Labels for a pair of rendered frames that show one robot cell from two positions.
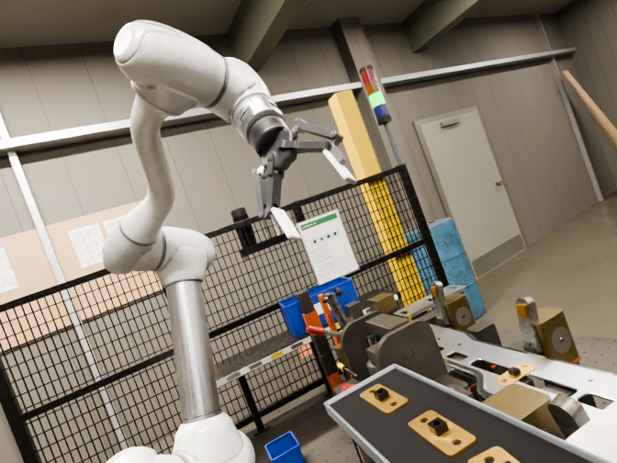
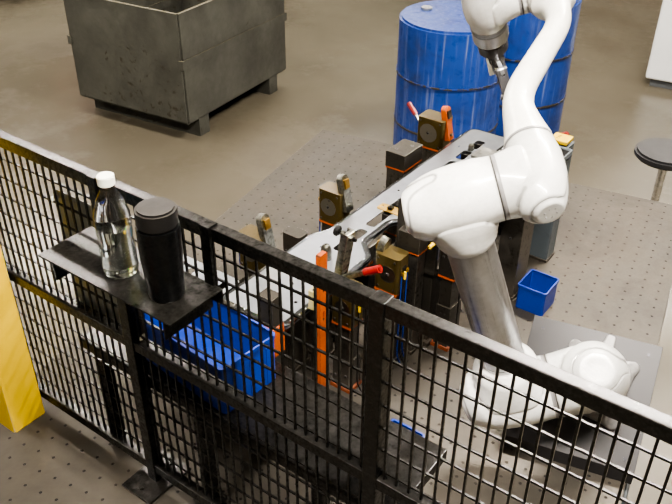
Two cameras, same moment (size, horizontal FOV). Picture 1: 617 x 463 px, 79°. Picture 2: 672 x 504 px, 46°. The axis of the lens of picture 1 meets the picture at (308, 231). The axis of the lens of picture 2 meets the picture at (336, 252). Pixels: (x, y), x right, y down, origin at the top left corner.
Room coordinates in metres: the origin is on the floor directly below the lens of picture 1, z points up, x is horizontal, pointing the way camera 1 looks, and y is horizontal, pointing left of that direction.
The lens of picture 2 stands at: (2.15, 1.38, 2.29)
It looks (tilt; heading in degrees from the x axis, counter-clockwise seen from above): 34 degrees down; 235
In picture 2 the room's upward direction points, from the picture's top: 1 degrees clockwise
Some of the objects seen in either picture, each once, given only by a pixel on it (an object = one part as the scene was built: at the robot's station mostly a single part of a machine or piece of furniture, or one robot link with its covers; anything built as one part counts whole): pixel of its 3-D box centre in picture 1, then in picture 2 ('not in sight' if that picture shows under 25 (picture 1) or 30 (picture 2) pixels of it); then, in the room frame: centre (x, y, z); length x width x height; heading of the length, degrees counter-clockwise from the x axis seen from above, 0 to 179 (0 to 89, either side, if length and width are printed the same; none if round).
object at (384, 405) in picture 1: (381, 395); not in sight; (0.54, -0.02, 1.17); 0.08 x 0.04 x 0.01; 21
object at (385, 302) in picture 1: (395, 338); not in sight; (1.50, -0.18, 0.88); 0.08 x 0.08 x 0.36; 19
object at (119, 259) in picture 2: (267, 217); (113, 224); (1.78, 0.16, 1.53); 0.07 x 0.07 x 0.20
